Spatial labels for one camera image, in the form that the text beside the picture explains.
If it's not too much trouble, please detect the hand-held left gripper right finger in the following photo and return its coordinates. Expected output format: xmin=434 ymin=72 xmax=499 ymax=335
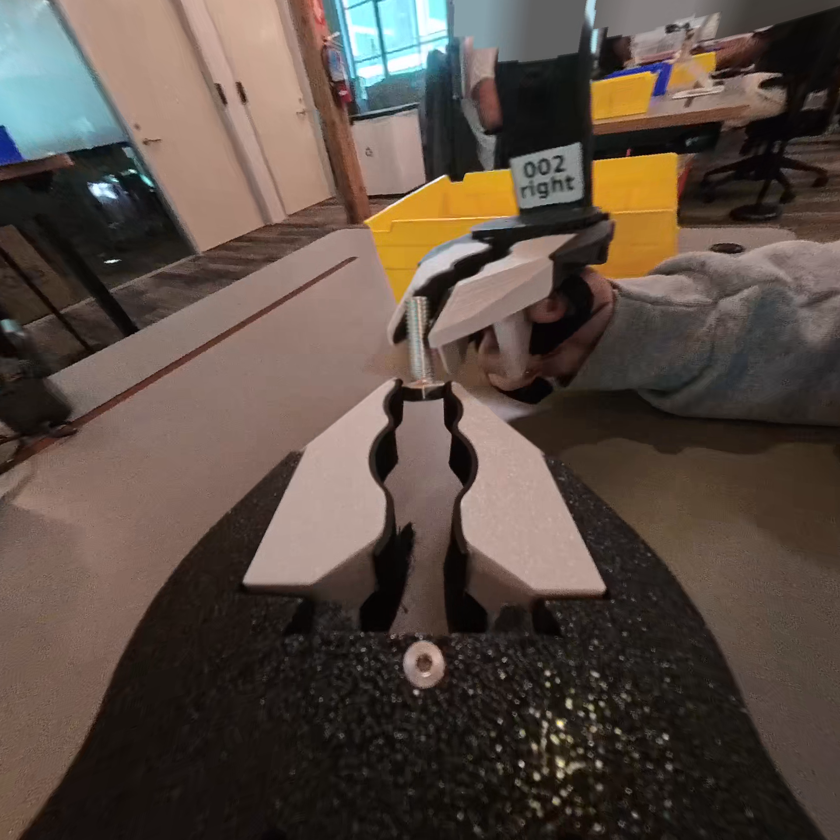
xmin=443 ymin=381 xmax=608 ymax=631

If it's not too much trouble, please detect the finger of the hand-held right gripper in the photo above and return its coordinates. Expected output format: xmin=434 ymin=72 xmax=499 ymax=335
xmin=387 ymin=236 xmax=493 ymax=345
xmin=427 ymin=233 xmax=580 ymax=391

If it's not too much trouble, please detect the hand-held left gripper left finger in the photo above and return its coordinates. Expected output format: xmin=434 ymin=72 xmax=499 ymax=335
xmin=243 ymin=378 xmax=416 ymax=621

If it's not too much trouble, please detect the silver threaded bolt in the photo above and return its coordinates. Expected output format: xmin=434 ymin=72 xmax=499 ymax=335
xmin=397 ymin=297 xmax=454 ymax=401

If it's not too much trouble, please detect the person's right hand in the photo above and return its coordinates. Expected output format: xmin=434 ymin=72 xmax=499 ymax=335
xmin=476 ymin=269 xmax=618 ymax=395

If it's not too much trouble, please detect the small yellow bin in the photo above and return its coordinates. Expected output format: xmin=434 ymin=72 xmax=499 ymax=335
xmin=669 ymin=51 xmax=718 ymax=89
xmin=591 ymin=71 xmax=658 ymax=121

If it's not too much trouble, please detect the small blue bin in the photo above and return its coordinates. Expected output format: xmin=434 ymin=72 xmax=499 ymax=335
xmin=602 ymin=62 xmax=673 ymax=97

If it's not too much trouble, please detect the long wooden desk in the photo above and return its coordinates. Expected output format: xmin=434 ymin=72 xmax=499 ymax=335
xmin=591 ymin=98 xmax=752 ymax=158

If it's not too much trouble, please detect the black office chair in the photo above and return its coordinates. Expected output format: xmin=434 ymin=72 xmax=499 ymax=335
xmin=699 ymin=13 xmax=840 ymax=223
xmin=423 ymin=49 xmax=483 ymax=183

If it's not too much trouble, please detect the yellow plastic bin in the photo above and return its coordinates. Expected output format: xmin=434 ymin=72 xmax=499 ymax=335
xmin=365 ymin=153 xmax=680 ymax=303

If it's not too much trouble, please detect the large window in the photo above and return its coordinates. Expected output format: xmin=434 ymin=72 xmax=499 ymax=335
xmin=338 ymin=0 xmax=452 ymax=83

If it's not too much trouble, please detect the red fire extinguisher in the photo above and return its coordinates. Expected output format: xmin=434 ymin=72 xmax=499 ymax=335
xmin=322 ymin=33 xmax=354 ymax=106

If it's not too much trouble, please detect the white door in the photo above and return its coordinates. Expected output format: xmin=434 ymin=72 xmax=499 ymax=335
xmin=56 ymin=0 xmax=266 ymax=253
xmin=203 ymin=0 xmax=336 ymax=217

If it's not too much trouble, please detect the black portable power station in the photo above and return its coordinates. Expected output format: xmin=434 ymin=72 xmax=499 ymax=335
xmin=0 ymin=318 xmax=74 ymax=439

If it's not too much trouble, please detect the wooden desk with black legs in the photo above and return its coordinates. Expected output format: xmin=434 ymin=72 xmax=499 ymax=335
xmin=0 ymin=154 xmax=140 ymax=358

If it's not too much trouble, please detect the wooden post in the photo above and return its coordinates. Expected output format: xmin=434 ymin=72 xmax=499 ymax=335
xmin=289 ymin=0 xmax=371 ymax=224

